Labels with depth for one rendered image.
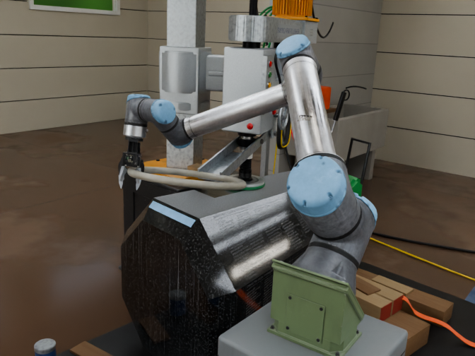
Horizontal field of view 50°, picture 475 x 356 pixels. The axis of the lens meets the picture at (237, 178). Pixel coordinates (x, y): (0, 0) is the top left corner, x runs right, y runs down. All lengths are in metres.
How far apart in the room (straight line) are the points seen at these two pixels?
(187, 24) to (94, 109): 6.42
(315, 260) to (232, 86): 1.38
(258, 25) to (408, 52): 4.93
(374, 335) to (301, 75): 0.80
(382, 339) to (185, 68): 2.12
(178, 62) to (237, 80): 0.70
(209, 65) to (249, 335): 2.07
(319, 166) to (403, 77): 6.04
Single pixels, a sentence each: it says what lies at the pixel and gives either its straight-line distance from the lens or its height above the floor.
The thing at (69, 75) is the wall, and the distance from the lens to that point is 9.15.
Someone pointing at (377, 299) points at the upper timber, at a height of 0.24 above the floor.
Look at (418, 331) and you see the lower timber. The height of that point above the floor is 0.14.
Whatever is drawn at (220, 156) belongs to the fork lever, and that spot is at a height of 1.07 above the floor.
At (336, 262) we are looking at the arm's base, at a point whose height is 1.08.
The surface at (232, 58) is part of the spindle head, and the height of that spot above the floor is 1.53.
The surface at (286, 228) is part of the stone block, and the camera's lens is 2.51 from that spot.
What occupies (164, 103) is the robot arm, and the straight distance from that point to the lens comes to 1.92.
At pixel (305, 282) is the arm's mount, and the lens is 1.36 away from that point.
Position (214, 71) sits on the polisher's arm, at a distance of 3.19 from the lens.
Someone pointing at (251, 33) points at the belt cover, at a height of 1.66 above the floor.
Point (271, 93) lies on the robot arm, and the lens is 1.86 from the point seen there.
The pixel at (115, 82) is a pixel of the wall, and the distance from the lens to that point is 9.73.
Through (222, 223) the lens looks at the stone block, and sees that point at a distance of 2.27.
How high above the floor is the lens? 1.65
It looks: 16 degrees down
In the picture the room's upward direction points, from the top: 3 degrees clockwise
